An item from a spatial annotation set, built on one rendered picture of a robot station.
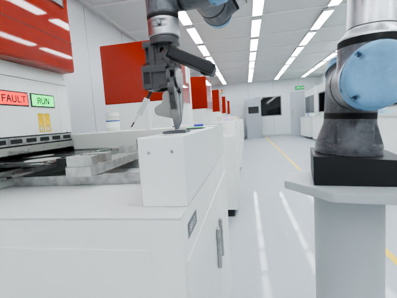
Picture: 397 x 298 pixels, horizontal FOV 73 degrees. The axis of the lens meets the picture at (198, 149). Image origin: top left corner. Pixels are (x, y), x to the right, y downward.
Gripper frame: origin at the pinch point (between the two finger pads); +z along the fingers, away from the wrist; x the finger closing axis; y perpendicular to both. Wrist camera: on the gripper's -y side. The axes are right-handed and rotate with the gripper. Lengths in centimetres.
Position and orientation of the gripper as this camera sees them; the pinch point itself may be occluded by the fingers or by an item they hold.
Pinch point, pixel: (179, 123)
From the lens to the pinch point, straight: 66.0
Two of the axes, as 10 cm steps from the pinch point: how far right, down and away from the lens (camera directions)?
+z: 0.7, 9.9, 1.0
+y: -9.8, 0.5, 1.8
